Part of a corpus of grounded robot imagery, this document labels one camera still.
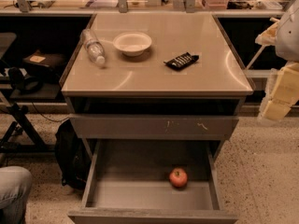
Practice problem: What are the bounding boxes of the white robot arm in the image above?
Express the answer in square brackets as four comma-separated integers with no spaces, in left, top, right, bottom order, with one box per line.
[255,0,299,125]

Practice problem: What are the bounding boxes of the open middle drawer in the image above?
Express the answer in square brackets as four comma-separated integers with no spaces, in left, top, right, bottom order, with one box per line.
[68,140,237,224]

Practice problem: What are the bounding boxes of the white bowl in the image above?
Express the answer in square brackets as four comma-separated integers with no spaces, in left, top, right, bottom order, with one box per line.
[113,32,152,57]

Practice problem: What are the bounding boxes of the black box with label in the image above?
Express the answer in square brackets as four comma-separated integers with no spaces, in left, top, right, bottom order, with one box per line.
[22,50,67,76]

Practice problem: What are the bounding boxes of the red apple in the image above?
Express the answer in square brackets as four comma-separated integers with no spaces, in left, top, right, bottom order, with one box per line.
[169,168,188,188]

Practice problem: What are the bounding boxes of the black headphones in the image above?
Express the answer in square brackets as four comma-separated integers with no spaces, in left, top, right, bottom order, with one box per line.
[8,67,43,94]

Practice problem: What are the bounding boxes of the closed top drawer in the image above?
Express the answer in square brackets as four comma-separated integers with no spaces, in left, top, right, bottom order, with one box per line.
[70,114,238,140]

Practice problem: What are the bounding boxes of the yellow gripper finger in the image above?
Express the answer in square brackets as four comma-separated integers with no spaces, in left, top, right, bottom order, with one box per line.
[258,62,299,121]
[255,17,279,46]

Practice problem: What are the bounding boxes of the grey drawer cabinet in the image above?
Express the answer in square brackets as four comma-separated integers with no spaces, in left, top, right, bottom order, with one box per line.
[62,12,253,155]

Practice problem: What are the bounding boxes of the black snack bar wrapper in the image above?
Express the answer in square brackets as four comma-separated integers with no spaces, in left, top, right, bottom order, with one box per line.
[164,52,199,71]

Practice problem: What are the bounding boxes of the black folding stand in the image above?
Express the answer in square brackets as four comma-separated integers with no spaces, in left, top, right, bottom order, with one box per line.
[0,92,54,162]

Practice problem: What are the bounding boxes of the black backpack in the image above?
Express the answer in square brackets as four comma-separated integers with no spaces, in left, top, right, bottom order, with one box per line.
[54,119,91,190]

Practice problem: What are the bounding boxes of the person's knee in jeans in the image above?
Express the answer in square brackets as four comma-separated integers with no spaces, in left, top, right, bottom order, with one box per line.
[0,166,33,224]

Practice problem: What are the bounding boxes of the clear plastic water bottle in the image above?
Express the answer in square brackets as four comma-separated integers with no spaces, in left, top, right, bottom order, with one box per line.
[81,29,106,67]

